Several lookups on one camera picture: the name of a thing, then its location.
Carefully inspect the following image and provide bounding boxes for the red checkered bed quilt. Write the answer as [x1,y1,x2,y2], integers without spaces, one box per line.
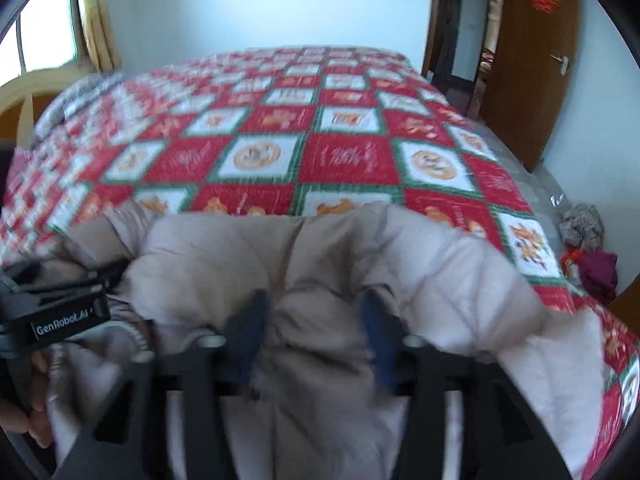
[0,45,640,480]

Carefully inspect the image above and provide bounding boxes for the yellow curtain right of window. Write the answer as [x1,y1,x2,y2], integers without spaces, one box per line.
[78,0,122,73]

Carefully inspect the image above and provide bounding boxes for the brown wooden dresser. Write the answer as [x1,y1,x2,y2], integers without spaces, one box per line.
[608,275,640,336]

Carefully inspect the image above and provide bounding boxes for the dark brown door frame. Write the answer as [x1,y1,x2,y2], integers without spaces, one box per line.
[422,0,503,116]

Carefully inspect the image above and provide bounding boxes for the dark red cloth on floor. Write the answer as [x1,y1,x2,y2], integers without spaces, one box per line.
[560,248,618,306]

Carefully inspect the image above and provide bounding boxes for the pale pink puffer jacket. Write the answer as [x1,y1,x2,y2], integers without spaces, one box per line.
[44,202,604,479]

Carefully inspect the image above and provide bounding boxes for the cream wooden headboard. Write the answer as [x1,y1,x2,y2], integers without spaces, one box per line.
[1,64,93,151]

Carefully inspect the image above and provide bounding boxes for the person's left hand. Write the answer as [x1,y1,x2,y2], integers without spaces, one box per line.
[1,351,53,448]

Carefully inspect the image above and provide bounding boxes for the window with grey frame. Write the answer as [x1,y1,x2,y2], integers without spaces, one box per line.
[0,0,82,84]

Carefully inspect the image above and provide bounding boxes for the silver door handle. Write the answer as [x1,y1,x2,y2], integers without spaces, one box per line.
[550,54,570,76]

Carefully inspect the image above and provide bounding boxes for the grey striped pillow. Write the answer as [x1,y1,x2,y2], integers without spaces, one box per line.
[29,70,125,148]

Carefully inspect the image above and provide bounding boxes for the grey cloth pile on floor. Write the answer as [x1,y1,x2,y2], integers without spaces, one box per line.
[559,204,604,252]

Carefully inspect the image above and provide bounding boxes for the brown wooden door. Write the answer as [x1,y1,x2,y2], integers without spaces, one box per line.
[480,0,580,171]

